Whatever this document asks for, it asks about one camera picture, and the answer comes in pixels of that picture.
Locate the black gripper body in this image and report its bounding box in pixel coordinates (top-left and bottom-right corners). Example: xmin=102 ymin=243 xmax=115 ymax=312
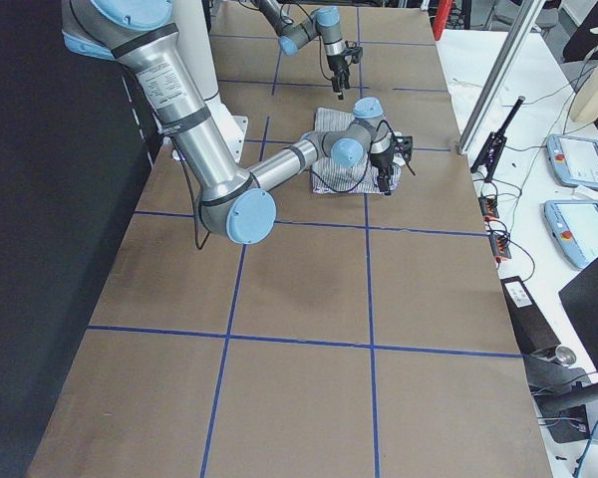
xmin=371 ymin=146 xmax=394 ymax=172
xmin=327 ymin=55 xmax=350 ymax=76

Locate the navy white striped polo shirt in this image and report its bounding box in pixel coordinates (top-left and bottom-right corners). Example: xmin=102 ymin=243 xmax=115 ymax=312
xmin=311 ymin=108 xmax=382 ymax=194

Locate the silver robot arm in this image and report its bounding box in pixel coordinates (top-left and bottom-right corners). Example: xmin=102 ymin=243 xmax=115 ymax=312
xmin=251 ymin=0 xmax=363 ymax=101
xmin=62 ymin=1 xmax=412 ymax=244

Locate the orange black usb hub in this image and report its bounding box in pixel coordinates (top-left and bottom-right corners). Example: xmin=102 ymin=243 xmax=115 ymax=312
xmin=478 ymin=195 xmax=499 ymax=222

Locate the upper teach pendant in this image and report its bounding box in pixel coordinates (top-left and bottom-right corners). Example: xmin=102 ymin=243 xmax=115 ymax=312
xmin=546 ymin=134 xmax=598 ymax=191

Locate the teach pendant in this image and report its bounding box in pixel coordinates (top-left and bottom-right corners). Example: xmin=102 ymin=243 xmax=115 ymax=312
xmin=543 ymin=199 xmax=598 ymax=269
xmin=546 ymin=134 xmax=598 ymax=191

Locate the lower teach pendant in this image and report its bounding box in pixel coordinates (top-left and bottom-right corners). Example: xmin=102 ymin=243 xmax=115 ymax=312
xmin=543 ymin=199 xmax=598 ymax=269

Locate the black box with label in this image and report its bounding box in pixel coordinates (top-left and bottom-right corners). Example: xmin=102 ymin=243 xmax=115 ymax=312
xmin=500 ymin=276 xmax=561 ymax=355

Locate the black camera stand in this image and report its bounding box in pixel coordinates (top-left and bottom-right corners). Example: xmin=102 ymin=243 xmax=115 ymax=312
xmin=469 ymin=96 xmax=525 ymax=183

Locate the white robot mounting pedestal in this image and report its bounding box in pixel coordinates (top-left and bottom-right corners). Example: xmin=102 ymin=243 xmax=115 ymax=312
xmin=171 ymin=0 xmax=248 ymax=162

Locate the aluminium frame post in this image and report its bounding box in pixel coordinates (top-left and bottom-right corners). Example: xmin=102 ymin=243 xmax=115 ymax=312
xmin=457 ymin=0 xmax=545 ymax=154

